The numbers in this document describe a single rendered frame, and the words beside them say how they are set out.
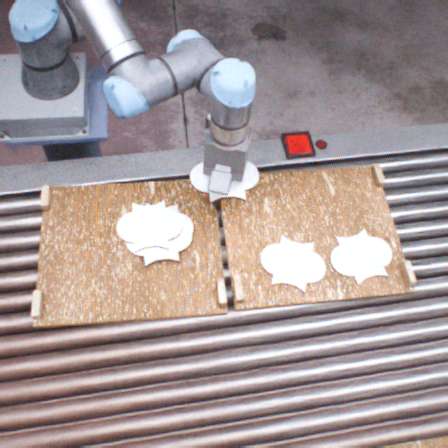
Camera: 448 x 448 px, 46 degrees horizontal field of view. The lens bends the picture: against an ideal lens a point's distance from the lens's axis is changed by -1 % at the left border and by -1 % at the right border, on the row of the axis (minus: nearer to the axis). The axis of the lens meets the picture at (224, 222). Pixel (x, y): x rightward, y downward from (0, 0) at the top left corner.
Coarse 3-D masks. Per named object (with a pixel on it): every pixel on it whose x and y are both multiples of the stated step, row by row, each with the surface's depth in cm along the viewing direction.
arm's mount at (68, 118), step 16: (0, 64) 144; (16, 64) 145; (80, 64) 146; (0, 80) 141; (16, 80) 142; (80, 80) 143; (0, 96) 139; (16, 96) 139; (80, 96) 140; (0, 112) 136; (16, 112) 136; (32, 112) 137; (48, 112) 137; (64, 112) 137; (80, 112) 138; (0, 128) 138; (16, 128) 138; (32, 128) 139; (48, 128) 140; (64, 128) 141; (80, 128) 144
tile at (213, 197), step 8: (200, 168) 117; (248, 168) 117; (256, 168) 117; (192, 176) 115; (200, 176) 116; (208, 176) 116; (248, 176) 116; (256, 176) 116; (192, 184) 114; (200, 184) 114; (232, 184) 115; (240, 184) 115; (248, 184) 115; (256, 184) 116; (200, 192) 114; (208, 192) 114; (232, 192) 114; (240, 192) 114; (216, 200) 113
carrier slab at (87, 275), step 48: (96, 192) 128; (144, 192) 129; (192, 192) 130; (48, 240) 121; (96, 240) 122; (192, 240) 123; (48, 288) 116; (96, 288) 116; (144, 288) 117; (192, 288) 117
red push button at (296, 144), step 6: (288, 138) 141; (294, 138) 141; (300, 138) 141; (306, 138) 141; (288, 144) 140; (294, 144) 140; (300, 144) 140; (306, 144) 140; (288, 150) 139; (294, 150) 139; (300, 150) 139; (306, 150) 139
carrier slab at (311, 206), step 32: (256, 192) 131; (288, 192) 131; (320, 192) 132; (352, 192) 132; (224, 224) 126; (256, 224) 126; (288, 224) 127; (320, 224) 127; (352, 224) 128; (384, 224) 128; (256, 256) 122; (320, 256) 123; (256, 288) 118; (288, 288) 119; (320, 288) 119; (352, 288) 119; (384, 288) 120
